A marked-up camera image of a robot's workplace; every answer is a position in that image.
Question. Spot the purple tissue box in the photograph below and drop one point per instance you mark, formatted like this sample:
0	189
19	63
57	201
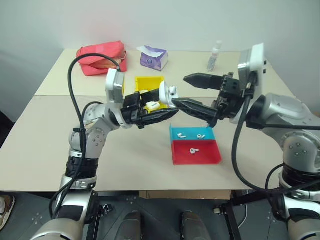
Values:
152	61

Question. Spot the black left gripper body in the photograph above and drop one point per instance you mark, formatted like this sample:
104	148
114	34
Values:
131	110

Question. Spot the red plastic tray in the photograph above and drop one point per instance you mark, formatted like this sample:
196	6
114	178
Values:
200	157

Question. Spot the white earbud case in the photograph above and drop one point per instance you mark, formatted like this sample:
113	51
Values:
163	95
152	105

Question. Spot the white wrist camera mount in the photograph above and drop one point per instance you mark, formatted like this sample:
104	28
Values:
256	62
114	83

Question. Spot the clear spray bottle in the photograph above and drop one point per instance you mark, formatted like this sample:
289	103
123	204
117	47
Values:
213	58

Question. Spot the white earbud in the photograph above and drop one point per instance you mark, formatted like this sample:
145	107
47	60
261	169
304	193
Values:
173	90
200	136
193	151
181	136

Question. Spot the blue plastic tray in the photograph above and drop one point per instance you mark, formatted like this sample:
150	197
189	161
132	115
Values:
191	132

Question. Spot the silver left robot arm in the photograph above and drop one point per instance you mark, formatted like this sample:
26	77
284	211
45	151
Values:
96	140

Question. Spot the red fabric pouch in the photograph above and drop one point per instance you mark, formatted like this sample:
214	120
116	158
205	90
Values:
100	53

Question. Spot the yellow plastic bin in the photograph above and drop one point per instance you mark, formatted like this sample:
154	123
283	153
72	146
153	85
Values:
147	82

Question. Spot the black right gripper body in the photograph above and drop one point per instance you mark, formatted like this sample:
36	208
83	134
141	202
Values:
230	100

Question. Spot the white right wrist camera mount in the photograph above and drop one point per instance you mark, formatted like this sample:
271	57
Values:
256	62

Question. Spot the closed white earbud case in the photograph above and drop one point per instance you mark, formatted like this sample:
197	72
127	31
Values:
152	105

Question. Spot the brown and white shoe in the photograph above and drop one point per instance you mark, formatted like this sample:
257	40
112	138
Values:
6	211

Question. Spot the black metal frame bar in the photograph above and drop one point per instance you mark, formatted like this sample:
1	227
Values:
96	217
232	217

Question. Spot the dark rounded shape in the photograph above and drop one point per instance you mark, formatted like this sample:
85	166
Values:
131	226
195	226

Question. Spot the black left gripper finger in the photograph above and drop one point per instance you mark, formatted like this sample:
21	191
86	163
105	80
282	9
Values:
150	95
157	116

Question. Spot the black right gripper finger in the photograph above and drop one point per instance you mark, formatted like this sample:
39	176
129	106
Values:
203	81
195	107

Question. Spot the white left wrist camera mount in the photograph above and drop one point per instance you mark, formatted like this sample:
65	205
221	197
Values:
114	83

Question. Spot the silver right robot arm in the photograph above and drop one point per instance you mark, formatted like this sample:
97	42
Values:
287	112

